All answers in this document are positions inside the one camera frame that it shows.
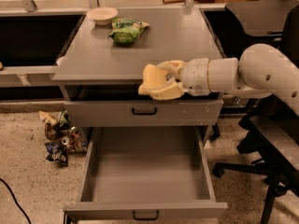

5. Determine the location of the yellow sponge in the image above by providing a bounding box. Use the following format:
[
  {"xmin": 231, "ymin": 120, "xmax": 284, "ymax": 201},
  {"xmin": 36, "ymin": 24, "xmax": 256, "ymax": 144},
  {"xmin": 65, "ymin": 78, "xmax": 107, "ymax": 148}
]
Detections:
[{"xmin": 138, "ymin": 64, "xmax": 168, "ymax": 95}]

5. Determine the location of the white bowl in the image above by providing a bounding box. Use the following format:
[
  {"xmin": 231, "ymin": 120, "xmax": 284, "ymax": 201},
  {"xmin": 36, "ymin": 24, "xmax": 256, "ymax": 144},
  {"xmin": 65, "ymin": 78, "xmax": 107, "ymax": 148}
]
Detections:
[{"xmin": 86, "ymin": 7, "xmax": 118, "ymax": 25}]

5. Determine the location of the black floor cable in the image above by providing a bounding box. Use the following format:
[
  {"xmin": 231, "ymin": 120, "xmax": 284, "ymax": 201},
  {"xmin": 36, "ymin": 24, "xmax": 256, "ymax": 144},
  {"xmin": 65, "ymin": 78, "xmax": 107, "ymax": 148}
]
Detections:
[{"xmin": 0, "ymin": 177, "xmax": 33, "ymax": 224}]

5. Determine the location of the green chip bag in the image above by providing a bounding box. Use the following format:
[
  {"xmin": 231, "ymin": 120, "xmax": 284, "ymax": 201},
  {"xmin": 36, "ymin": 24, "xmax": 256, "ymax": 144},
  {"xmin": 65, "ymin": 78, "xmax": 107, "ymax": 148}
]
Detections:
[{"xmin": 109, "ymin": 17, "xmax": 150, "ymax": 44}]

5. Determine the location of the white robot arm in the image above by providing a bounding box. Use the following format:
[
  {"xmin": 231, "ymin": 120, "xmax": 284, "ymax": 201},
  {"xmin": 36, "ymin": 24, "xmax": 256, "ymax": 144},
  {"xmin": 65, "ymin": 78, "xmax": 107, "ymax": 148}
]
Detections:
[{"xmin": 139, "ymin": 44, "xmax": 299, "ymax": 114}]

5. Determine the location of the soda can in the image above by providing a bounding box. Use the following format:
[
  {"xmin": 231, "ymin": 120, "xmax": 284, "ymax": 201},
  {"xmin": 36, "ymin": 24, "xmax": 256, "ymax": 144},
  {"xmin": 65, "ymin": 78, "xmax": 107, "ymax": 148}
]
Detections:
[{"xmin": 61, "ymin": 136, "xmax": 71, "ymax": 146}]

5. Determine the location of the black bottom drawer handle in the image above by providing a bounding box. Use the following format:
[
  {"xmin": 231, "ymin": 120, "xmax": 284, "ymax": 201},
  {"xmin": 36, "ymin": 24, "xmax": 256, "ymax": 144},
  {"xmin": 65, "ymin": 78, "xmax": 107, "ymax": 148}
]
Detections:
[{"xmin": 132, "ymin": 210, "xmax": 160, "ymax": 221}]

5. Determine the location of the wooden stick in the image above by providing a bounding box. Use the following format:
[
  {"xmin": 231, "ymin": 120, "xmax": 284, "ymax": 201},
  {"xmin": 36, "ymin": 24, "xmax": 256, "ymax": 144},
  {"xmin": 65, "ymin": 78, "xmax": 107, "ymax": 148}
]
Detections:
[{"xmin": 163, "ymin": 0, "xmax": 185, "ymax": 5}]

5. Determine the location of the grey middle drawer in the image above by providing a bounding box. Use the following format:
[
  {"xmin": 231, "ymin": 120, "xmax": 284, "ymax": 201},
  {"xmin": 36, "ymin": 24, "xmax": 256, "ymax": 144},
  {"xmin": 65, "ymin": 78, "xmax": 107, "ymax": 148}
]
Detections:
[{"xmin": 64, "ymin": 100, "xmax": 223, "ymax": 127}]

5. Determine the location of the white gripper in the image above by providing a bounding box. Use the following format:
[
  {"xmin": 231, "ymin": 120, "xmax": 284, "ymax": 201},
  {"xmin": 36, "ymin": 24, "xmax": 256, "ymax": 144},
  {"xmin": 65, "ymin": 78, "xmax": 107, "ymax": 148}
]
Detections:
[{"xmin": 149, "ymin": 58, "xmax": 210, "ymax": 100}]

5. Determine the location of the grey open bottom drawer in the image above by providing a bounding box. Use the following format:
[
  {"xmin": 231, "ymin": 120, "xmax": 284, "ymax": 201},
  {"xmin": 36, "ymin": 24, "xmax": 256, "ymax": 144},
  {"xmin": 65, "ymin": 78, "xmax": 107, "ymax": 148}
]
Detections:
[{"xmin": 64, "ymin": 127, "xmax": 228, "ymax": 224}]

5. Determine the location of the black middle drawer handle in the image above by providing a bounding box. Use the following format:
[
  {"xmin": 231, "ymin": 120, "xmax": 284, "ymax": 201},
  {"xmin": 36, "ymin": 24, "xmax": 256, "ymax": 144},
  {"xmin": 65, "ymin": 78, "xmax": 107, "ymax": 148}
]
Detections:
[{"xmin": 131, "ymin": 107, "xmax": 158, "ymax": 116}]

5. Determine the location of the pile of snack bags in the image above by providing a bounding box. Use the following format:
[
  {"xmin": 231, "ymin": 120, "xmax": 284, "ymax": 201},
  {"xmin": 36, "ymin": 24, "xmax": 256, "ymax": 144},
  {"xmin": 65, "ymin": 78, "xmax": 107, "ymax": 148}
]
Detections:
[{"xmin": 38, "ymin": 110, "xmax": 87, "ymax": 165}]

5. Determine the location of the black office chair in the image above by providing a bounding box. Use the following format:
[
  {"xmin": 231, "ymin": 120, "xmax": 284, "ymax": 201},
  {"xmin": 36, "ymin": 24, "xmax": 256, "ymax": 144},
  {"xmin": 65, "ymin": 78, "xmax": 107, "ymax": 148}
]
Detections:
[{"xmin": 212, "ymin": 7, "xmax": 299, "ymax": 224}]

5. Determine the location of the black drawer handle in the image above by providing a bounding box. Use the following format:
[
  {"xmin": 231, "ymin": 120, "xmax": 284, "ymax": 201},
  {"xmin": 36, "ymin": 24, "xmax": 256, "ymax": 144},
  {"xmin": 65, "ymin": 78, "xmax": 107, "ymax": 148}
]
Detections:
[
  {"xmin": 131, "ymin": 107, "xmax": 158, "ymax": 116},
  {"xmin": 132, "ymin": 210, "xmax": 160, "ymax": 221}
]

